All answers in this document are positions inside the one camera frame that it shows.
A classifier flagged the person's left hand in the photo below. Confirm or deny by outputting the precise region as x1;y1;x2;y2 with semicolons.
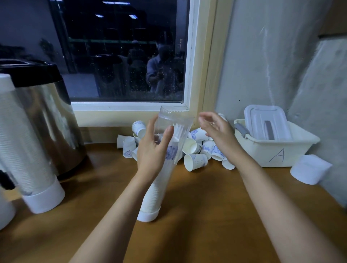
136;116;175;182

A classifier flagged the person's right hand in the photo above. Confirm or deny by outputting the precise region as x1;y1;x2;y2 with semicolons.
197;111;245;163

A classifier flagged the nested stack of paper cups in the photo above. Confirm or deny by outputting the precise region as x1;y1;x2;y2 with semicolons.
0;92;55;196
140;138;180;213

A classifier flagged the pile of paper cups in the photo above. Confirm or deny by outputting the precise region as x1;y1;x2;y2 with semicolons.
117;114;236;172

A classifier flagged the white tube cap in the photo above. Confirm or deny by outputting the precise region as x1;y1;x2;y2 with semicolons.
0;73;15;94

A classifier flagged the person's right forearm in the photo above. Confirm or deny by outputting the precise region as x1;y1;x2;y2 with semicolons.
230;152;347;263

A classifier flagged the person's left forearm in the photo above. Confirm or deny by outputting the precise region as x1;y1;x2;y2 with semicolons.
70;176;155;263

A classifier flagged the translucent plastic box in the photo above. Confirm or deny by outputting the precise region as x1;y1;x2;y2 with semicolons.
234;119;321;168

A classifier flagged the white plastic lid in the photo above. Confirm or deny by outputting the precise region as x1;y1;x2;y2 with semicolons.
244;104;292;141

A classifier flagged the stainless steel water dispenser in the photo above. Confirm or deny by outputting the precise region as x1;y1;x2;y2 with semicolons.
0;60;87;190

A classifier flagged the white framed window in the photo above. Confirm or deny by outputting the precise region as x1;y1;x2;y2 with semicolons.
0;0;234;128

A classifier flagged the brown wooden wall cabinet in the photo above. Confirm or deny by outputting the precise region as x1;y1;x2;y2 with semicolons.
319;0;347;38

